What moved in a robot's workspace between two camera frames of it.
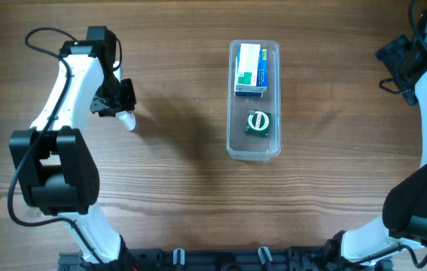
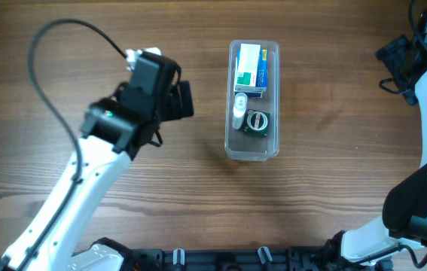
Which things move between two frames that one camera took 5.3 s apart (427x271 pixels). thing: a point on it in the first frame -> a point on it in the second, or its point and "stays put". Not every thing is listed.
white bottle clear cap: (128, 117) -> (239, 111)
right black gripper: (392, 53) stays put
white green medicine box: (248, 64) stays put
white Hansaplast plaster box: (249, 90) stays put
